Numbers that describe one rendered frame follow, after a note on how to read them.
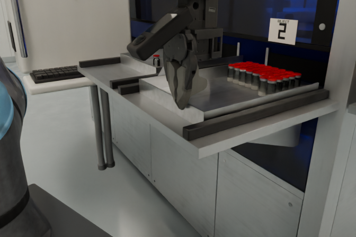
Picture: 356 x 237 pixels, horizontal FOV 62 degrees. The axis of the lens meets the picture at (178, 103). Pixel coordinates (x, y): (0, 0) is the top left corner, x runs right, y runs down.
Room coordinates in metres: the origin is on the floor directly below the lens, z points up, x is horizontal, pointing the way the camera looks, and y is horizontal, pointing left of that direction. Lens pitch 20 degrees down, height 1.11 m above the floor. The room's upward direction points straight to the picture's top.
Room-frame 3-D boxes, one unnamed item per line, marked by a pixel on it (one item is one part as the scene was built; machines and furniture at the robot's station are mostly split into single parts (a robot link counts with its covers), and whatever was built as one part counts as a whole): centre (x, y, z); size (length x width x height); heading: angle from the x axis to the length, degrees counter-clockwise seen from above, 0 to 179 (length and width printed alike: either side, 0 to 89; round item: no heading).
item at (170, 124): (0.84, -0.04, 0.87); 0.70 x 0.48 x 0.02; 33
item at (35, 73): (1.19, 0.39, 0.82); 0.40 x 0.14 x 0.02; 123
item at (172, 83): (0.55, -0.01, 0.95); 0.06 x 0.03 x 0.09; 123
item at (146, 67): (1.02, -0.01, 0.90); 0.34 x 0.26 x 0.04; 123
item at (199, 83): (0.52, -0.03, 0.95); 0.06 x 0.03 x 0.09; 123
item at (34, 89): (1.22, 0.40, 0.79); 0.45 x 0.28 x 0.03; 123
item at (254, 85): (0.73, -0.19, 0.90); 0.18 x 0.02 x 0.05; 33
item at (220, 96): (0.68, -0.12, 0.90); 0.34 x 0.26 x 0.04; 123
